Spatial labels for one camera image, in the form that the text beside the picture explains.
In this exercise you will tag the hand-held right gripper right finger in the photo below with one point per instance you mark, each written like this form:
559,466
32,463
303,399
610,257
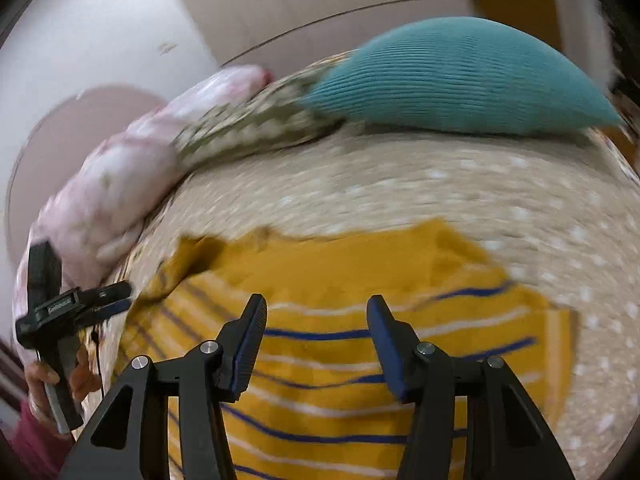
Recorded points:
392,355

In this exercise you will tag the person's left forearm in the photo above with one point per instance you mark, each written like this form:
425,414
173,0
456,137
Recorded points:
35,445

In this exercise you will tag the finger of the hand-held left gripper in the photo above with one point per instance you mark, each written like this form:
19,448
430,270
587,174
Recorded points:
112,310
112,291

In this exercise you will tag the beige dotted quilted bedspread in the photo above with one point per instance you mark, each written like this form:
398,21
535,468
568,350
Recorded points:
525,200

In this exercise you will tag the person's left hand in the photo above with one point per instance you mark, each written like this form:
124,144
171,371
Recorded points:
85,375

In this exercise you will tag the olive patterned pillow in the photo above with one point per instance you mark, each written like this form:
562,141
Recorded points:
250,125

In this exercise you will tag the yellow striped knit sweater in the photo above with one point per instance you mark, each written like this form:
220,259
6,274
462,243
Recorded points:
350,270

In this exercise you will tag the teal ribbed pillow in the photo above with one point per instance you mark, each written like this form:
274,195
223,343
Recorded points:
460,75

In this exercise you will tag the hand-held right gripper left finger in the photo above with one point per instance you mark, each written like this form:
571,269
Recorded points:
247,355

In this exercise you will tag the pink padded headboard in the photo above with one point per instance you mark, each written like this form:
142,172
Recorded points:
60,130

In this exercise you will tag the beige wardrobe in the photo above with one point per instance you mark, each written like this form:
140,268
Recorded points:
325,5

